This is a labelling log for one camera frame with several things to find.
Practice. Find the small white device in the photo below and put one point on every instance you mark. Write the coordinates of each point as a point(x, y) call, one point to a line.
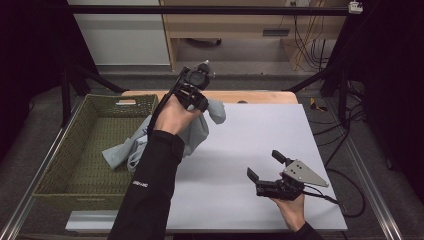
point(355, 7)

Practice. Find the metal frame rail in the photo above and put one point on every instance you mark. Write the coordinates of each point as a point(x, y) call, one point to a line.
point(370, 186)
point(30, 186)

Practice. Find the wooden desk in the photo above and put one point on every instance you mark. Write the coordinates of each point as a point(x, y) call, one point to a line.
point(233, 23)

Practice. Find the black stand leg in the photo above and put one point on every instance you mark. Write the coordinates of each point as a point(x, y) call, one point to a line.
point(66, 93)
point(342, 96)

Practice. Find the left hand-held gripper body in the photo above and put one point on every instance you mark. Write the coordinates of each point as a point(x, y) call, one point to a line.
point(196, 79)

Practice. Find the light blue-grey cloth garment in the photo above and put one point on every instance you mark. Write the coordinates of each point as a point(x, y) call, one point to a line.
point(200, 130)

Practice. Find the person's left hand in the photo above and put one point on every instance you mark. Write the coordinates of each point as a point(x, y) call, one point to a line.
point(173, 117)

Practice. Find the black horizontal frame bar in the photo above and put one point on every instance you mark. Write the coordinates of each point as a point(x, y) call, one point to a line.
point(200, 10)

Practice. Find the yellow and black tape piece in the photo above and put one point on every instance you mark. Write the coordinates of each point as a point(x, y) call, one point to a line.
point(316, 106)

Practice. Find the green woven basket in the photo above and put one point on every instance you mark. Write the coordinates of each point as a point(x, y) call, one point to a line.
point(83, 156)

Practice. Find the person's right hand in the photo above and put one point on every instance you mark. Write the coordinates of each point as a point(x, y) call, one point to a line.
point(292, 210)

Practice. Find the wooden table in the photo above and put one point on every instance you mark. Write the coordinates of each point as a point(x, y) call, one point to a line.
point(253, 96)

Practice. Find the white table board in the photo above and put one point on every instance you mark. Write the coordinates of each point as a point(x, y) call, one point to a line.
point(253, 140)

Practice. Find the white cabinet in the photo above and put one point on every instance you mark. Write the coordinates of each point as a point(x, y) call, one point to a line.
point(123, 36)

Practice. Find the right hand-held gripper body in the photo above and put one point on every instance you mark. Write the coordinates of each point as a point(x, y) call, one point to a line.
point(290, 181)

